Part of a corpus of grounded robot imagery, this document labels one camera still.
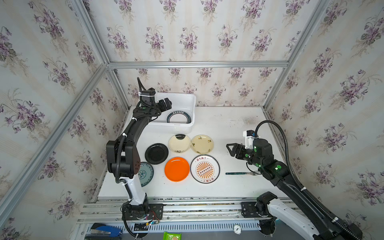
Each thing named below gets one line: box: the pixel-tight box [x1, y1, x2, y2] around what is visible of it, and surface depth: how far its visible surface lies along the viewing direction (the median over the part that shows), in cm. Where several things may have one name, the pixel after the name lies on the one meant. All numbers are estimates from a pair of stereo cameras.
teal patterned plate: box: [138, 161, 154, 187], surface depth 87 cm
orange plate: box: [164, 156, 190, 182], surface depth 88 cm
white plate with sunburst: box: [190, 154, 221, 184], surface depth 89 cm
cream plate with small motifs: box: [191, 134, 214, 154], surface depth 100 cm
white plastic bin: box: [145, 92, 197, 134], surface depth 113 cm
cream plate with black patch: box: [168, 134, 191, 153], surface depth 100 cm
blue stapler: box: [90, 223, 123, 238], surface depth 69 cm
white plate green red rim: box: [166, 110, 192, 124], surface depth 113 cm
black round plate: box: [144, 143, 169, 165], surface depth 93 cm
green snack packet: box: [163, 231, 182, 240], surface depth 67 cm
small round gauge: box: [233, 224, 242, 235], surface depth 70 cm
